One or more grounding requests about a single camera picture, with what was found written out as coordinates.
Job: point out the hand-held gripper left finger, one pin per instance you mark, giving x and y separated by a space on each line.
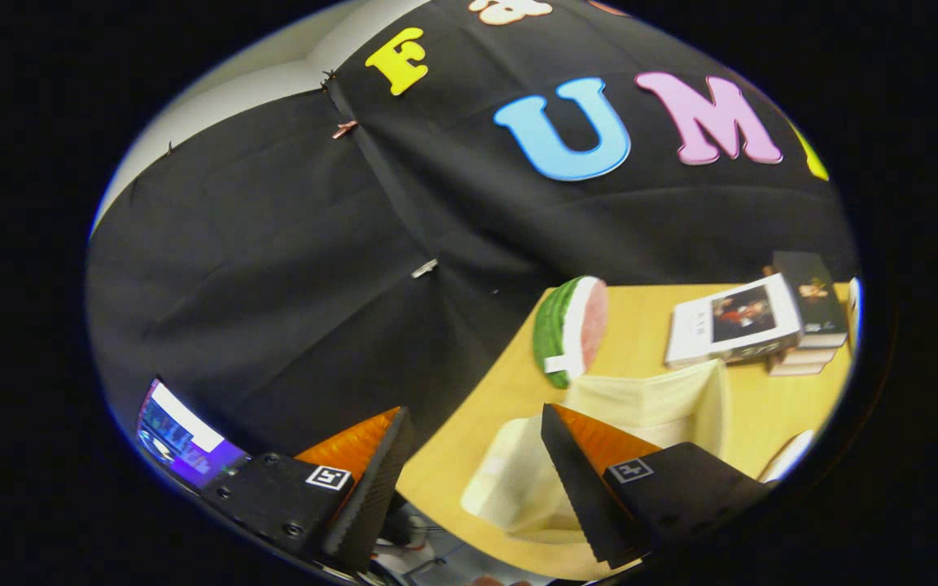
375 496

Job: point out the white portrait cover book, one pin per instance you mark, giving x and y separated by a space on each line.
693 330

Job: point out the computer monitor screen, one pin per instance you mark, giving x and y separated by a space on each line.
184 443

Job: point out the black cover book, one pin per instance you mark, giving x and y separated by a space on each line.
811 293

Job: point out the beige fabric storage box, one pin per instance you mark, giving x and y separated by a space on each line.
518 480

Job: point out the watermelon slice toy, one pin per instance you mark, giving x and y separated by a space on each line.
554 325

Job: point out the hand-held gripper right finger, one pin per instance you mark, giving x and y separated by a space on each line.
579 488

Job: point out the white striped canvas shoe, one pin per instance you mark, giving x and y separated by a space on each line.
791 456

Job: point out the silver clip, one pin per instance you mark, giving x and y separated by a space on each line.
425 268

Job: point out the pink clip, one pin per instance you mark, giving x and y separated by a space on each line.
344 129

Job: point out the brown cover book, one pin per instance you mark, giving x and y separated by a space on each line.
811 355
795 368

